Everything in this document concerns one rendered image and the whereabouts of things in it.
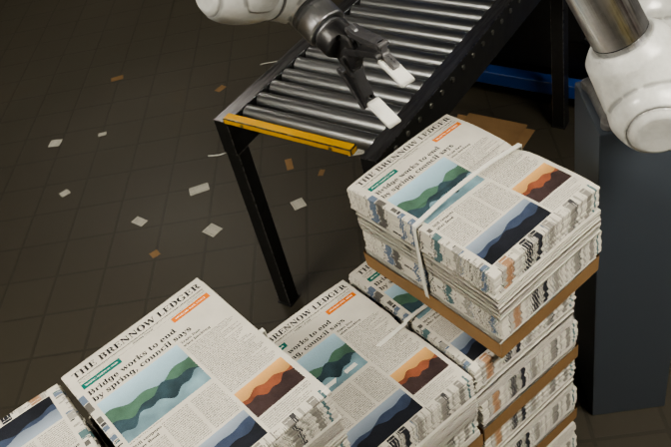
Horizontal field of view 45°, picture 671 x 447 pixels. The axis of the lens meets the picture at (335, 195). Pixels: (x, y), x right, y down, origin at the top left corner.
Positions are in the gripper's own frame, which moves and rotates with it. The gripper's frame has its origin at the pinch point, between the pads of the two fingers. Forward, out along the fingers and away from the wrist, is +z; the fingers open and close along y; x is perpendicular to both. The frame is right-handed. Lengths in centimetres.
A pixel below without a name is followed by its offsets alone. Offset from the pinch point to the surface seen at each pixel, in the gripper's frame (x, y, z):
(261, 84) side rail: -16, 74, -59
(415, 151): -1.9, 11.5, 6.4
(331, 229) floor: -32, 151, -33
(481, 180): -3.5, 4.2, 20.8
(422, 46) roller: -59, 64, -36
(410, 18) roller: -68, 70, -50
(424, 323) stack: 16.1, 24.5, 32.2
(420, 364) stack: 23.3, 21.6, 38.0
